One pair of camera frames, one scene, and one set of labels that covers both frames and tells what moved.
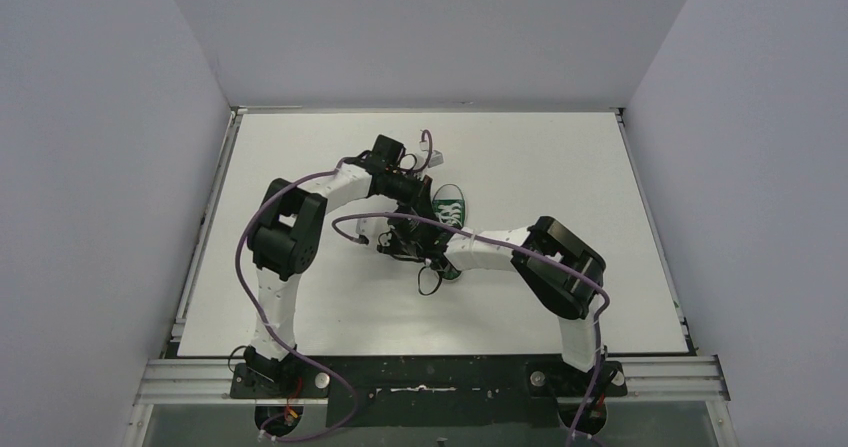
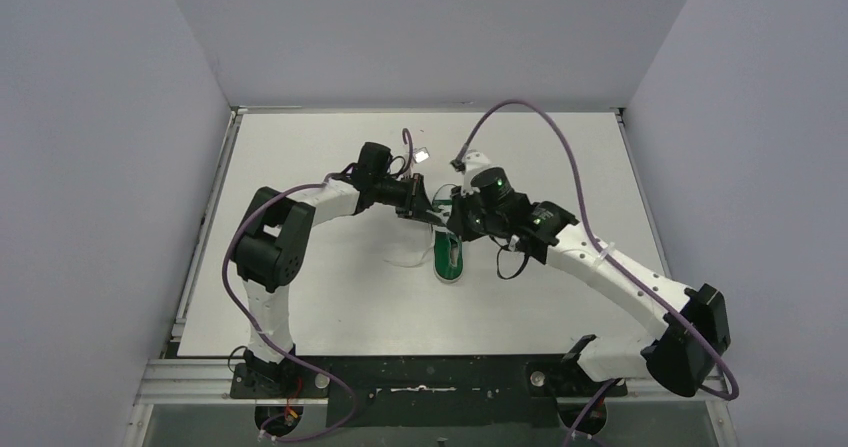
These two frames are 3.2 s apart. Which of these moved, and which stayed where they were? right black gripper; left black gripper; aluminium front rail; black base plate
Moved: right black gripper
Stayed: left black gripper; black base plate; aluminium front rail
